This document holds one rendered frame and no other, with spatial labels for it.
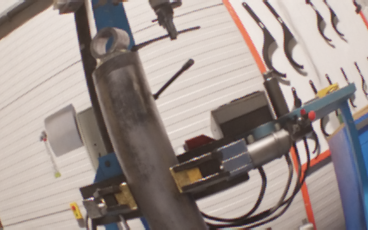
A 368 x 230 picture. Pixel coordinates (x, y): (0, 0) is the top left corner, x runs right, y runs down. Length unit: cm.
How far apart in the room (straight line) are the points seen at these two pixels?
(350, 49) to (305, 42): 54
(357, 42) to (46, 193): 322
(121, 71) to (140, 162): 34
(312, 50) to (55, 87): 221
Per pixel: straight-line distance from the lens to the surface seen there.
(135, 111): 211
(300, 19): 450
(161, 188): 206
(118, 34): 224
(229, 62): 430
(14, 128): 457
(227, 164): 220
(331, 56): 445
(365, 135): 315
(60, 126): 309
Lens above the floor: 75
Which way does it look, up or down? 11 degrees up
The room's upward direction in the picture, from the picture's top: 22 degrees counter-clockwise
